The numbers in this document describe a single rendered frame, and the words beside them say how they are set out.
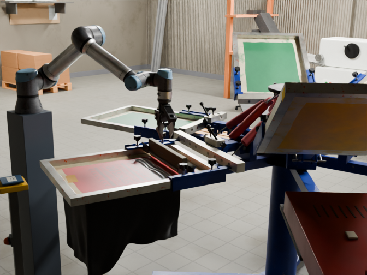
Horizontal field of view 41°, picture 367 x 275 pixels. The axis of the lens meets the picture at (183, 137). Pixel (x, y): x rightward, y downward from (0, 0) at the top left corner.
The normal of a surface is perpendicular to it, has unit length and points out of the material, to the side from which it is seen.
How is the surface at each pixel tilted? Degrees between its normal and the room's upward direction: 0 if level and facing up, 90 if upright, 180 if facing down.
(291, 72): 32
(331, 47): 90
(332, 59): 90
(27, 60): 90
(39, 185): 90
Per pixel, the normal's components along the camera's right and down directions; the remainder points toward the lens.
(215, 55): -0.69, 0.18
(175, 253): 0.01, -0.96
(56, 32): 0.72, 0.19
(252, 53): 0.00, -0.67
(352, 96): -0.03, 0.96
